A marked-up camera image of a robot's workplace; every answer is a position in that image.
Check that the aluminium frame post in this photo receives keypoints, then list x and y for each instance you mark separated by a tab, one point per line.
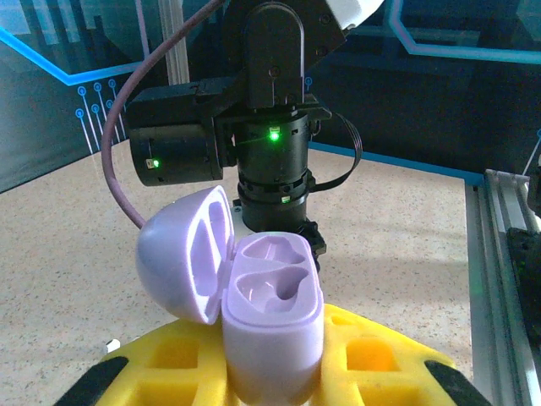
175	42

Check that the purple earbud charging case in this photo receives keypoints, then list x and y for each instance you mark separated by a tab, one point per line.
270	351

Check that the aluminium base beam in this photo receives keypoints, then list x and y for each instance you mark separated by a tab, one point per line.
494	262

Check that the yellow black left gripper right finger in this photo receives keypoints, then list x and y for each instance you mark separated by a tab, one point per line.
334	380

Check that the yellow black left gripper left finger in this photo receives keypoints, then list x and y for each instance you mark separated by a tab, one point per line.
203	359

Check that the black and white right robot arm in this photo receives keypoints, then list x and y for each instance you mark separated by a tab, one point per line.
351	10

